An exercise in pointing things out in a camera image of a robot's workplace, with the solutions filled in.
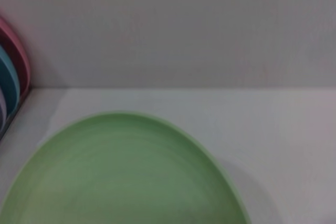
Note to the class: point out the teal blue plate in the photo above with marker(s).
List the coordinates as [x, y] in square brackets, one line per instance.
[9, 82]

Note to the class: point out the light green plate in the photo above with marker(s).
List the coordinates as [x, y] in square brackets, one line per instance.
[123, 171]

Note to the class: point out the red plate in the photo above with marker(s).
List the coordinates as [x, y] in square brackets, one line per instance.
[18, 61]

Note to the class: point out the grey purple plate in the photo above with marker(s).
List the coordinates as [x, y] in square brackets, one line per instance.
[2, 113]

